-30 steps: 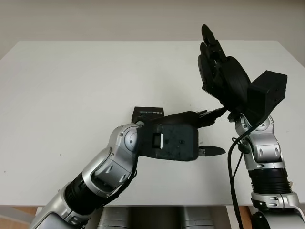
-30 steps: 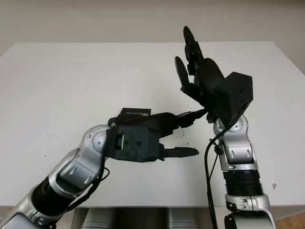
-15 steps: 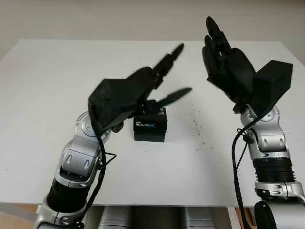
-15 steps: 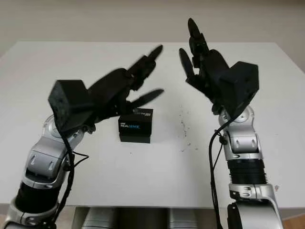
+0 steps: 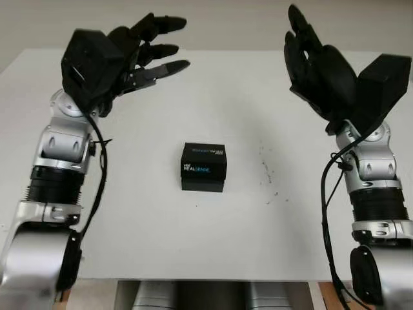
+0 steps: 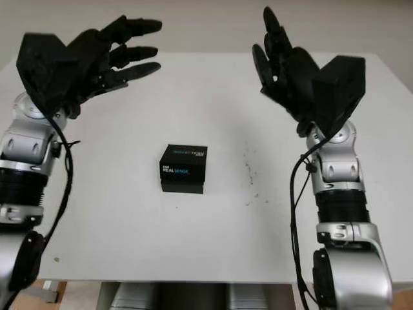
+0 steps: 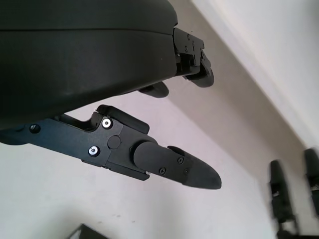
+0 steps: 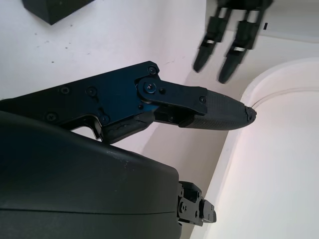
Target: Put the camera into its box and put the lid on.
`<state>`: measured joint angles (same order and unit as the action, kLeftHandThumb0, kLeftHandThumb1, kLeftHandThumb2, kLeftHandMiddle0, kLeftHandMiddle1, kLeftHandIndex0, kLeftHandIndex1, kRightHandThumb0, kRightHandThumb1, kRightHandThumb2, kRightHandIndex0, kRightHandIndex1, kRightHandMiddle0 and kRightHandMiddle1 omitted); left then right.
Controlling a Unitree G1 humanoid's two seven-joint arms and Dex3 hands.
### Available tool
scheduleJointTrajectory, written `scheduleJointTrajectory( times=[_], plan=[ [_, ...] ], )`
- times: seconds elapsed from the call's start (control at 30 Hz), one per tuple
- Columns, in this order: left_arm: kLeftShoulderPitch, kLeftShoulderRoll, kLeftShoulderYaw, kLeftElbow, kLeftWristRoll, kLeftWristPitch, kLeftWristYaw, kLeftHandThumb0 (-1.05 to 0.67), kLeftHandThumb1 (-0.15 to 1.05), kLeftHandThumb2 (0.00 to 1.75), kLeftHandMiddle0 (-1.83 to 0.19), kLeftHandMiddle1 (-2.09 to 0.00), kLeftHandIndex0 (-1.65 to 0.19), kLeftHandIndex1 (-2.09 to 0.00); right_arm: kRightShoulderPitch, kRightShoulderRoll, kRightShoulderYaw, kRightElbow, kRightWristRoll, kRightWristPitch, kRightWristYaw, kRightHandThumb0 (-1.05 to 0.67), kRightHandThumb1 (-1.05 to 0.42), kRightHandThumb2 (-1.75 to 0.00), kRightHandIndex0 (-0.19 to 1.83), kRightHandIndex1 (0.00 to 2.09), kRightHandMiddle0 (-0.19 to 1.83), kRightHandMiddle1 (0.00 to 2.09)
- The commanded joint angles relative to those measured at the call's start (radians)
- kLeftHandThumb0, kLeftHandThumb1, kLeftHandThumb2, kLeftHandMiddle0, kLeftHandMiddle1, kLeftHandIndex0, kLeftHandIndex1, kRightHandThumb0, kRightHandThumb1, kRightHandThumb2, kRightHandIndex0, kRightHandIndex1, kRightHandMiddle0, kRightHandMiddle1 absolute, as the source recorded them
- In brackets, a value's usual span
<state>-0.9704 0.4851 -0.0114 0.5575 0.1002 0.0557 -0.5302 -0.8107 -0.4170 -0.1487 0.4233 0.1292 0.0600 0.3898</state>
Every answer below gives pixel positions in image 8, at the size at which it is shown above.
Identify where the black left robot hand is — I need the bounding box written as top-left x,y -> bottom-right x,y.
193,0 -> 274,84

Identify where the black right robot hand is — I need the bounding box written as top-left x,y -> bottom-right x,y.
0,60 -> 258,239

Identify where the black RealSense box lid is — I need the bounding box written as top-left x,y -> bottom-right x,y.
21,0 -> 97,26

